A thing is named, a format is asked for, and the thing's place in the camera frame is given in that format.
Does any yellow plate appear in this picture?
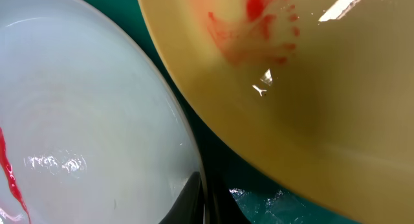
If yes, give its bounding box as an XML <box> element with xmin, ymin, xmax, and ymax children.
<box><xmin>138</xmin><ymin>0</ymin><xmax>413</xmax><ymax>223</ymax></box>

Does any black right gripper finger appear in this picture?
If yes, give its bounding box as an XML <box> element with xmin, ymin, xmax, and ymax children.
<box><xmin>160</xmin><ymin>172</ymin><xmax>250</xmax><ymax>224</ymax></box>

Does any teal plastic tray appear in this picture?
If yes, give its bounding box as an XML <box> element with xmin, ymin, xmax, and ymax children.
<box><xmin>83</xmin><ymin>0</ymin><xmax>352</xmax><ymax>223</ymax></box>

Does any light blue plate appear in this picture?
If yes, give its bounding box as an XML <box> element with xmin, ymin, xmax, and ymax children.
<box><xmin>1</xmin><ymin>0</ymin><xmax>202</xmax><ymax>223</ymax></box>

